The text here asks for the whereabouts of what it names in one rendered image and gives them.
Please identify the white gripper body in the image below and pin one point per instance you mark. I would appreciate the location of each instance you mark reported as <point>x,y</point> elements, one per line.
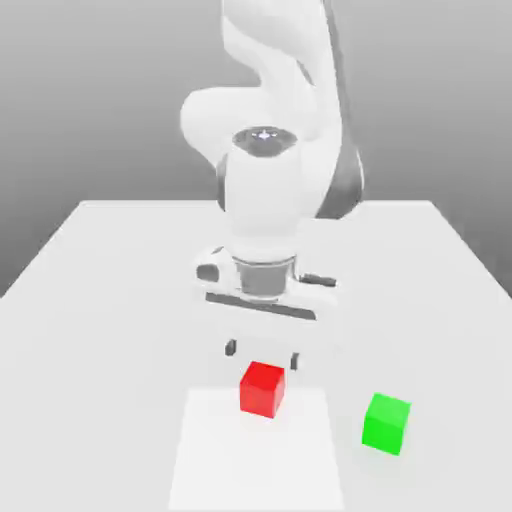
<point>264,320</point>

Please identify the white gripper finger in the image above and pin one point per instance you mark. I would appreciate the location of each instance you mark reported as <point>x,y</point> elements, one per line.
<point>294,361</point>
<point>230,347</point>

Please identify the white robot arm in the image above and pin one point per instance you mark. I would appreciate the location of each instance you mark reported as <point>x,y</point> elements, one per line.
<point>262,188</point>

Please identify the small red cube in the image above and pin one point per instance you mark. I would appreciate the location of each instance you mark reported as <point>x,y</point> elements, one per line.
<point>260,390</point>

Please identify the small green cube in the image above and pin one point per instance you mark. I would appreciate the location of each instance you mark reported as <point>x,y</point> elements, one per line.
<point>384,426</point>

